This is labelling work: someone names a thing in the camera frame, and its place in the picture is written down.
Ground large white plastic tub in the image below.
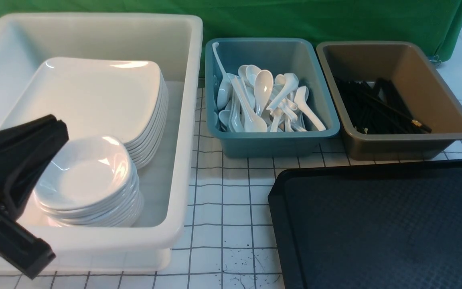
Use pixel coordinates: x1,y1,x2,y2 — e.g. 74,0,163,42
0,12,203,275

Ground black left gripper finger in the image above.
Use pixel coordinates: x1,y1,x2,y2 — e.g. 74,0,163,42
0,114,65,155
0,120,70,221

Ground white square rice plate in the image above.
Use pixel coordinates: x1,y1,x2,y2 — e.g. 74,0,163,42
0,57,164,143

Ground stack of white plates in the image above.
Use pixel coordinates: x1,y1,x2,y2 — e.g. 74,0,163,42
124,72,169,169

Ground brown plastic bin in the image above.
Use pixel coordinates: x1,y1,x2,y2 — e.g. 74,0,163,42
316,41,462,161

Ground pile of black chopsticks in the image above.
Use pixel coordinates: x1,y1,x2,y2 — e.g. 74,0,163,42
334,77,432,135

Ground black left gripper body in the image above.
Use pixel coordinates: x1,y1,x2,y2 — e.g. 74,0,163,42
0,165,56,279

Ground stack of white bowls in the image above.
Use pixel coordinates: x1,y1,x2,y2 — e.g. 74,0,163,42
33,136,145,228

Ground green cloth backdrop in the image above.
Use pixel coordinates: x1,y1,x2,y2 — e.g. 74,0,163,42
0,0,462,61

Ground teal plastic bin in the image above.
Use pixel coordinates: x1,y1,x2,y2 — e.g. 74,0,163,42
205,38,340,159

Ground black serving tray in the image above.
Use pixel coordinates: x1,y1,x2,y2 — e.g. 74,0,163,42
268,159,462,289

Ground pile of white spoons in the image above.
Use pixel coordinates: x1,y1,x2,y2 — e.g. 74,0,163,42
211,42,327,133

